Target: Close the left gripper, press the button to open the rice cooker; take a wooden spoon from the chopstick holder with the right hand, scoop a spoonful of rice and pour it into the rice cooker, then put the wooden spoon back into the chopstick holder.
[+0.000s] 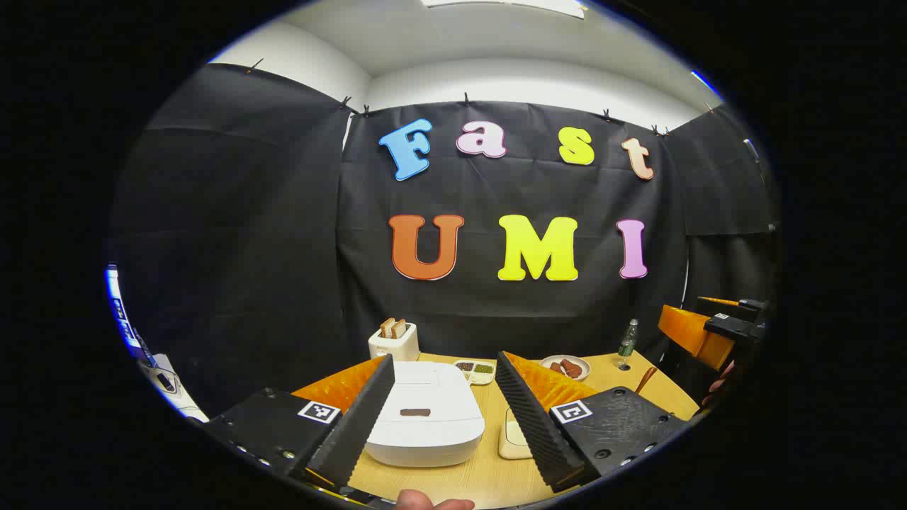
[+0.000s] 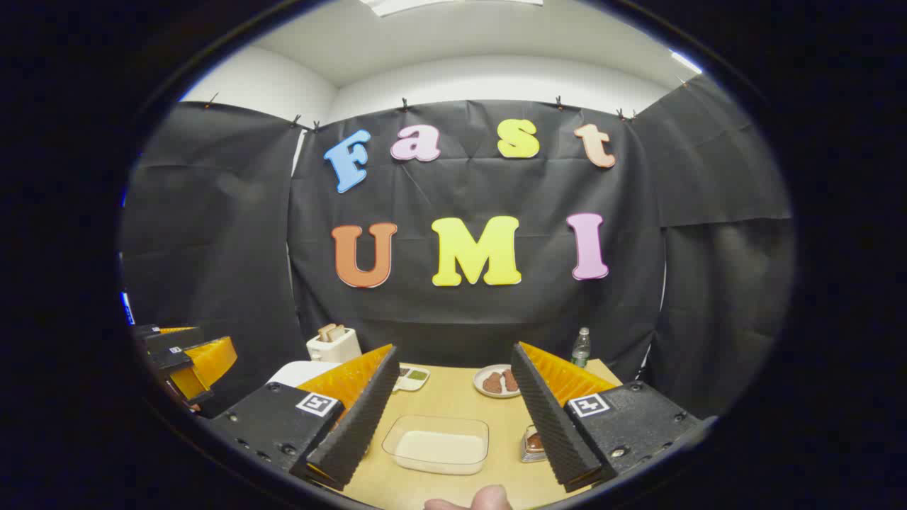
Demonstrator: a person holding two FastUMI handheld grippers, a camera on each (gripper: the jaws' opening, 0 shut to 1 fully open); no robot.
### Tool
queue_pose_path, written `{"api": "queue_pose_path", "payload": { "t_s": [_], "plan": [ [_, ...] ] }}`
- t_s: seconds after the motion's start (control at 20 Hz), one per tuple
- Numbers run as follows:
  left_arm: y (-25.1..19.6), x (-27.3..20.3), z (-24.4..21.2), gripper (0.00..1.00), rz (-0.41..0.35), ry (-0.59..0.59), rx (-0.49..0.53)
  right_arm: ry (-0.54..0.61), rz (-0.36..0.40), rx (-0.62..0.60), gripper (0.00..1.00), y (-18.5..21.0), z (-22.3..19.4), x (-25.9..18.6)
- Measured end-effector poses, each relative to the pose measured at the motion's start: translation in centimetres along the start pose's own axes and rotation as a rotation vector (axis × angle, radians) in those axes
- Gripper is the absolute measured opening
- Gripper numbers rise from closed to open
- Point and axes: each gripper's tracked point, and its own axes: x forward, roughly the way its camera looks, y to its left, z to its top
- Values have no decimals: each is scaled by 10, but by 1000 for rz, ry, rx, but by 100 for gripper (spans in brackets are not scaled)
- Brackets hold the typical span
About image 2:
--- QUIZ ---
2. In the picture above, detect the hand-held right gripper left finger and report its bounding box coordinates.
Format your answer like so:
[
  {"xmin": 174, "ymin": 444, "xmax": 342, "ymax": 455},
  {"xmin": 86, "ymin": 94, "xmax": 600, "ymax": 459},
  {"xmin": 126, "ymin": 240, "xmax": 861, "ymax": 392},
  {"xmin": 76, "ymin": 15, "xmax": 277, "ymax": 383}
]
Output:
[{"xmin": 205, "ymin": 344, "xmax": 401, "ymax": 491}]

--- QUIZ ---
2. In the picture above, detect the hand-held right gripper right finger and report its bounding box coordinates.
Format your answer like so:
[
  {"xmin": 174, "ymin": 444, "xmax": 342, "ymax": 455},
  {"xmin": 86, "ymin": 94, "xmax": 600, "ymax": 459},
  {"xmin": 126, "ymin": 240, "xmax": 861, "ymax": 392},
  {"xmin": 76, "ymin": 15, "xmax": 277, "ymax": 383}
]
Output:
[{"xmin": 510, "ymin": 342, "xmax": 702, "ymax": 493}]

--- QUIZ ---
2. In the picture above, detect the metal wire chopstick holder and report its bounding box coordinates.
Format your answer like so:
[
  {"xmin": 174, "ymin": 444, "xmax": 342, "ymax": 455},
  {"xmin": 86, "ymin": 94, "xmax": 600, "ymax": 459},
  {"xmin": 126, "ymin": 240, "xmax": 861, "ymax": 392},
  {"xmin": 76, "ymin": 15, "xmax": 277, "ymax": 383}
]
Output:
[{"xmin": 520, "ymin": 424, "xmax": 548, "ymax": 464}]

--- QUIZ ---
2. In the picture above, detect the white rice cooker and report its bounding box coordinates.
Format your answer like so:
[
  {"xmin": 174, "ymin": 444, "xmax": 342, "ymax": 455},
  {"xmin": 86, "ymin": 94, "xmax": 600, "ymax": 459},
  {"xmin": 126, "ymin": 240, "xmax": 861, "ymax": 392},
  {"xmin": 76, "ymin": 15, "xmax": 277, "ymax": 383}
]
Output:
[{"xmin": 268, "ymin": 361, "xmax": 342, "ymax": 388}]

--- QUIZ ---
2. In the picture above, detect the white divided grain dish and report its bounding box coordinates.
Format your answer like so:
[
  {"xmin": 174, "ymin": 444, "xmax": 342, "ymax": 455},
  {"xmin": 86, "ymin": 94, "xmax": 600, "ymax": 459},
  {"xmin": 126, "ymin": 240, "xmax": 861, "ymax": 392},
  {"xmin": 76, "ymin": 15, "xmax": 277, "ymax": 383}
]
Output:
[{"xmin": 392, "ymin": 364, "xmax": 431, "ymax": 392}]

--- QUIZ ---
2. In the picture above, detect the clear plastic container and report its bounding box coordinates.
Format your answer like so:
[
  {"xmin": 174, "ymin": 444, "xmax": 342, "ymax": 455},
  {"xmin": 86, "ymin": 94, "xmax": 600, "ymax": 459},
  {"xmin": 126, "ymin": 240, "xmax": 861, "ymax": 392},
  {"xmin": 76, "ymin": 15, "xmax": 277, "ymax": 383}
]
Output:
[{"xmin": 381, "ymin": 415, "xmax": 490, "ymax": 476}]

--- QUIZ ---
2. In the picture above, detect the white toaster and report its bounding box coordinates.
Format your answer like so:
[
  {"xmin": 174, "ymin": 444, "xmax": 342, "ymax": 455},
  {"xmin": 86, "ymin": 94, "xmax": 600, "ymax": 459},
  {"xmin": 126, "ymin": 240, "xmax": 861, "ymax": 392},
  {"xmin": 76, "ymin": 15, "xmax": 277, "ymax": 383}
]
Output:
[{"xmin": 306, "ymin": 327, "xmax": 362, "ymax": 363}]

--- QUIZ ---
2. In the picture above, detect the white round plate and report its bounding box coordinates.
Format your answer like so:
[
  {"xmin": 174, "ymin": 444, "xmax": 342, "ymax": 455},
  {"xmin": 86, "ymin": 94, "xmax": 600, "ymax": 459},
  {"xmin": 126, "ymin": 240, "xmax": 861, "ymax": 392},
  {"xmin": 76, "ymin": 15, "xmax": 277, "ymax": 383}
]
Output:
[{"xmin": 473, "ymin": 364, "xmax": 523, "ymax": 399}]

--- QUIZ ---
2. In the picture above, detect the black backdrop cloth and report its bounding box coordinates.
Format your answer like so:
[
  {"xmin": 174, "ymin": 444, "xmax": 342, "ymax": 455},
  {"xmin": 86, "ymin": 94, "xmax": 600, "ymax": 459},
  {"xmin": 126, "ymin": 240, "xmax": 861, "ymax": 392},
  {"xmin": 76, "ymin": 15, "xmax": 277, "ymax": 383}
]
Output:
[{"xmin": 120, "ymin": 74, "xmax": 794, "ymax": 419}]

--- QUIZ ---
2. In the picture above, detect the ceiling light panel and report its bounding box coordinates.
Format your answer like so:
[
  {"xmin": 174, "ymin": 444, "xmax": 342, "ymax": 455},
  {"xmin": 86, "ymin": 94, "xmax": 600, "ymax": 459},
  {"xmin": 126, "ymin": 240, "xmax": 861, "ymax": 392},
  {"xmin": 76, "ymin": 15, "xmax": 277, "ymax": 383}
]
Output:
[{"xmin": 359, "ymin": 0, "xmax": 545, "ymax": 18}]

